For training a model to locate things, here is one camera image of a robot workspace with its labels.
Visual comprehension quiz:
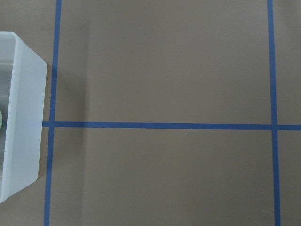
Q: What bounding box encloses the clear plastic box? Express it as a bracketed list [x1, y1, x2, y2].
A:
[0, 31, 47, 202]

